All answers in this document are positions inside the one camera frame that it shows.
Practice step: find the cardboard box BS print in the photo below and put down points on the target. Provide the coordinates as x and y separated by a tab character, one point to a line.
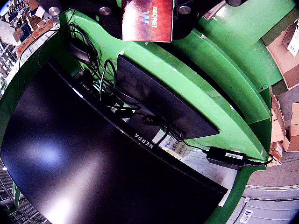
276	151

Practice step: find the black flat panel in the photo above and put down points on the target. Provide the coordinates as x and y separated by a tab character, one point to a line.
163	100

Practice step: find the white blue wall label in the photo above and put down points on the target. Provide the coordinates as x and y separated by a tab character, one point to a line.
246	215

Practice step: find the divided cardboard box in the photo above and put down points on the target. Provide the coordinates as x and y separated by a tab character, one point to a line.
280	58

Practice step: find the distant warehouse boxes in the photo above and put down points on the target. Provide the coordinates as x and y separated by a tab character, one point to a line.
39	28

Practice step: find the black monitor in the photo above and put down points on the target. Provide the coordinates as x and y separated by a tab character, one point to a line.
70	140

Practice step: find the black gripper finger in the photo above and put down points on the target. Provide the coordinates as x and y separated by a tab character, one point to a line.
105	18
187	21

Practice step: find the green metal shelf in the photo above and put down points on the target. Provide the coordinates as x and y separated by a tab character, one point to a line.
187	77

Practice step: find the printed paper sheet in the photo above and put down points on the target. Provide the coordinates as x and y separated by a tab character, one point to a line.
198	161

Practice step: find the small open cardboard box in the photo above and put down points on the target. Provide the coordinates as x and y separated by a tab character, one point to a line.
292	140

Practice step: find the red carton box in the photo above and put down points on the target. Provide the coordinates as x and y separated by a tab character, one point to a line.
147	23

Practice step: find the black power adapter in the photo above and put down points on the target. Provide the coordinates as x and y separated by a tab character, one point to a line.
219	158

